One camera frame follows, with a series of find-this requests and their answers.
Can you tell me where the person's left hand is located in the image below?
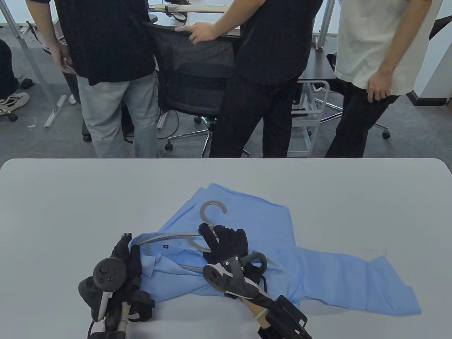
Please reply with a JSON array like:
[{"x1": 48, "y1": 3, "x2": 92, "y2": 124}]
[{"x1": 111, "y1": 233, "x2": 156, "y2": 322}]

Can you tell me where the person's right hand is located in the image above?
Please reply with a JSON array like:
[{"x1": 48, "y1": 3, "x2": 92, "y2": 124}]
[{"x1": 198, "y1": 223, "x2": 276, "y2": 308}]

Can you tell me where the black and white controller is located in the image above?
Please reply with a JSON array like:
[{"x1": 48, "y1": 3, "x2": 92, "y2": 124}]
[
  {"x1": 202, "y1": 252, "x2": 268, "y2": 299},
  {"x1": 78, "y1": 257, "x2": 128, "y2": 322}
]

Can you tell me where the gray plastic hanger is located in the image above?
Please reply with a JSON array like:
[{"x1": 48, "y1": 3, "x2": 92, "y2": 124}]
[{"x1": 132, "y1": 201, "x2": 228, "y2": 273}]

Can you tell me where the light blue long-sleeve shirt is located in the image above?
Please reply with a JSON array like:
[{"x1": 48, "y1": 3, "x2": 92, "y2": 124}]
[{"x1": 129, "y1": 183, "x2": 422, "y2": 316}]

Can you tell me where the person's left forearm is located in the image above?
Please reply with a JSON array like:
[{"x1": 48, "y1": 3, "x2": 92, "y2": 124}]
[{"x1": 113, "y1": 300, "x2": 130, "y2": 332}]

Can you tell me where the person's right forearm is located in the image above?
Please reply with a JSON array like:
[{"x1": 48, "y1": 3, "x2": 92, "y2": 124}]
[{"x1": 244, "y1": 298, "x2": 274, "y2": 327}]

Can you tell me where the white metal cart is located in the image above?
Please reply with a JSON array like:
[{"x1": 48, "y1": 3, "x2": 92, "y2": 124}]
[{"x1": 287, "y1": 80, "x2": 331, "y2": 158}]

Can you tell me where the black mesh office chair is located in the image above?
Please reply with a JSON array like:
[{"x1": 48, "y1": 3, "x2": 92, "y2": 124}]
[{"x1": 144, "y1": 22, "x2": 252, "y2": 158}]

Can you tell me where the dark brown desk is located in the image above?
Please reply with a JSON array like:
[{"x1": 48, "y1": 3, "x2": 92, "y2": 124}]
[{"x1": 299, "y1": 46, "x2": 339, "y2": 80}]

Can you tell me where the black chair with chrome base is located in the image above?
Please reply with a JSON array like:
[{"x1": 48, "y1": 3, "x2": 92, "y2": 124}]
[{"x1": 314, "y1": 52, "x2": 392, "y2": 139}]

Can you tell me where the white background table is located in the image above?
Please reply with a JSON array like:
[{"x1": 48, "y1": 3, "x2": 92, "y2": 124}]
[{"x1": 148, "y1": 0, "x2": 351, "y2": 37}]

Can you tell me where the wooden bar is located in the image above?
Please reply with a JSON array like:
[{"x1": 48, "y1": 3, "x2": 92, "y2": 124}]
[{"x1": 155, "y1": 4, "x2": 228, "y2": 14}]

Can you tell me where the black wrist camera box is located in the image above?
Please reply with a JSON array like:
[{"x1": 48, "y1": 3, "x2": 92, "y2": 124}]
[
  {"x1": 87, "y1": 320, "x2": 128, "y2": 339},
  {"x1": 257, "y1": 295, "x2": 313, "y2": 339}
]

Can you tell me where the aluminium frame pole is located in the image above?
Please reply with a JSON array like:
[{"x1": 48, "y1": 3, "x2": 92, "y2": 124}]
[{"x1": 0, "y1": 0, "x2": 67, "y2": 128}]

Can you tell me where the black strapped device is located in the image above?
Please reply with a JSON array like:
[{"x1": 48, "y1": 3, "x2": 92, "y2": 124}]
[{"x1": 164, "y1": 3, "x2": 190, "y2": 25}]

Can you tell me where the aluminium frame post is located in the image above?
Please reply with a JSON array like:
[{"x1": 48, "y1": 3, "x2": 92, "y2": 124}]
[{"x1": 315, "y1": 0, "x2": 336, "y2": 50}]

